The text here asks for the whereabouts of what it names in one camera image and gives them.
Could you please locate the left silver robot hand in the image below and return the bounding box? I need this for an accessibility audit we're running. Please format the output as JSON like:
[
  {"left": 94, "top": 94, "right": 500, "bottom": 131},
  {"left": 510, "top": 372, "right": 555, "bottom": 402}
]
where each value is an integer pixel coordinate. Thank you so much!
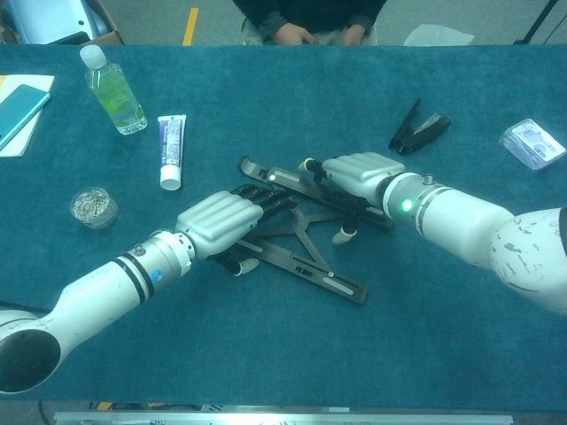
[{"left": 175, "top": 183, "right": 297, "bottom": 278}]

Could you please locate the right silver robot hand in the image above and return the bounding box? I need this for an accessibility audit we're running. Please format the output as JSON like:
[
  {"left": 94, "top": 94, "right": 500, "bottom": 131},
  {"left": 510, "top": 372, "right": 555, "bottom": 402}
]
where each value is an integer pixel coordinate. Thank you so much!
[{"left": 299, "top": 152, "right": 407, "bottom": 245}]

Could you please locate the black folding laptop stand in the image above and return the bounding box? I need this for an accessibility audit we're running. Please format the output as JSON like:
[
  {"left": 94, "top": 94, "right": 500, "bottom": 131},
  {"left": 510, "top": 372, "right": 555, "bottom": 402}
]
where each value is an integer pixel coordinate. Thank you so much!
[{"left": 238, "top": 155, "right": 395, "bottom": 306}]

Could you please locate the black stapler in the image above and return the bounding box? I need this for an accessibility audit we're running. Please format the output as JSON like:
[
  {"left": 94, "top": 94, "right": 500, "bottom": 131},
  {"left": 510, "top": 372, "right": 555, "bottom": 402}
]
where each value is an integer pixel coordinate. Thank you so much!
[{"left": 387, "top": 97, "right": 452, "bottom": 156}]

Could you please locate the purple and white toothpaste tube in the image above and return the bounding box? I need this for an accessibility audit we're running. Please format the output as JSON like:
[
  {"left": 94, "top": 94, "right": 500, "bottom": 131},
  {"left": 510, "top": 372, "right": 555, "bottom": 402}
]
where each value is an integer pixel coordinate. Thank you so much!
[{"left": 157, "top": 113, "right": 188, "bottom": 192}]

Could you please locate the clear jar of paper clips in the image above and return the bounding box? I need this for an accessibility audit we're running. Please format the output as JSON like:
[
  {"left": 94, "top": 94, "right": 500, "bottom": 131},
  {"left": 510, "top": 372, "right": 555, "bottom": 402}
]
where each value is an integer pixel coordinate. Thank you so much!
[{"left": 69, "top": 186, "right": 120, "bottom": 230}]

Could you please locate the white plastic sheet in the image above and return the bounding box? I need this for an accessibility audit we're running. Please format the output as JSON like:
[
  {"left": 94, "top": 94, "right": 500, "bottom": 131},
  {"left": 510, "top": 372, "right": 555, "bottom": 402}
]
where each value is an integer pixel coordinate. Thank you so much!
[{"left": 401, "top": 24, "right": 476, "bottom": 47}]

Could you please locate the clear bottle with green label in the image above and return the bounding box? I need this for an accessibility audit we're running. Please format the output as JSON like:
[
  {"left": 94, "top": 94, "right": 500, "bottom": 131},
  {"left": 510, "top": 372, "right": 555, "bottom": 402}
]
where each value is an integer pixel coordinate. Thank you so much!
[{"left": 79, "top": 43, "right": 149, "bottom": 135}]

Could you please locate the seated person in dark jacket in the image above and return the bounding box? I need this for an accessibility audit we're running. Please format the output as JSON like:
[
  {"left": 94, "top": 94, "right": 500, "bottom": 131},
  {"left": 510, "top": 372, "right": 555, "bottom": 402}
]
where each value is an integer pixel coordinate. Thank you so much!
[{"left": 232, "top": 0, "right": 389, "bottom": 47}]

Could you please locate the clear box of purple cards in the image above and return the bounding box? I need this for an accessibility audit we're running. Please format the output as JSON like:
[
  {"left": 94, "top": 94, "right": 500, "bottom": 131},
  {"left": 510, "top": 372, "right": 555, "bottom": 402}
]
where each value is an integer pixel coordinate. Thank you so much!
[{"left": 499, "top": 118, "right": 567, "bottom": 173}]

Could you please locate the blue carpet table cover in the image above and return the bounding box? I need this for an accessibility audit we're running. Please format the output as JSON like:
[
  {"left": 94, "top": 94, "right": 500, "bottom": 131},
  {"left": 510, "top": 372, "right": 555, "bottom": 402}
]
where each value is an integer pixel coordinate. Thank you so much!
[{"left": 0, "top": 43, "right": 567, "bottom": 398}]

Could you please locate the yellow floor tape strip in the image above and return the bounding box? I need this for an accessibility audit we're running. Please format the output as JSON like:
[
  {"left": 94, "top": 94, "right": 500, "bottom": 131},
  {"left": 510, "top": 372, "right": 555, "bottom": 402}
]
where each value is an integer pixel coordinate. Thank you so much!
[{"left": 182, "top": 7, "right": 200, "bottom": 47}]

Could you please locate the brown cardboard box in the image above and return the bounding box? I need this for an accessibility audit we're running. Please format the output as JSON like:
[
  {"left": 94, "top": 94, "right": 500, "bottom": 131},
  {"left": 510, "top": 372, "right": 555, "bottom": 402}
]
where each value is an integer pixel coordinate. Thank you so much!
[{"left": 52, "top": 0, "right": 125, "bottom": 45}]

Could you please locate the teal notebook on papers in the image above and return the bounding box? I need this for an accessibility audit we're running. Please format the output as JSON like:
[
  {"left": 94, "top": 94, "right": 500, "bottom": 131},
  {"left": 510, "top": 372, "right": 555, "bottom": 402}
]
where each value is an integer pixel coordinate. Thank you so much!
[{"left": 0, "top": 73, "right": 56, "bottom": 158}]

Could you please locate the pale blue plastic container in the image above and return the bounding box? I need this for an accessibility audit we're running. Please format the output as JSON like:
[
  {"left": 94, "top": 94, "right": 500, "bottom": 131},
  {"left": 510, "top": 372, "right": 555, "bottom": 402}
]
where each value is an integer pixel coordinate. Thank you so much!
[{"left": 0, "top": 0, "right": 112, "bottom": 45}]

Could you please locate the aluminium profile rail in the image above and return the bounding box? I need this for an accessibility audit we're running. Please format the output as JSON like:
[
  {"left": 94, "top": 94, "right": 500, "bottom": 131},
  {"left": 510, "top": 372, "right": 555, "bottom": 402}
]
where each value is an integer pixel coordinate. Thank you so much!
[{"left": 52, "top": 410, "right": 515, "bottom": 425}]

